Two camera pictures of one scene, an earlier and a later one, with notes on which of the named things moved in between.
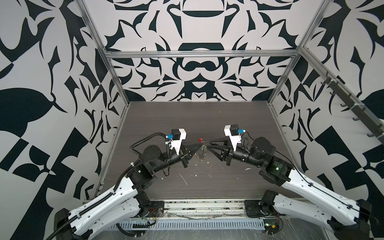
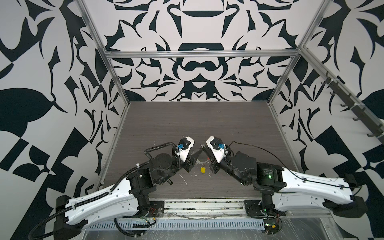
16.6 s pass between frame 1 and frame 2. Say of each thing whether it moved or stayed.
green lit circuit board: stayed
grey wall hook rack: stayed
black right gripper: moved
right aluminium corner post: stayed
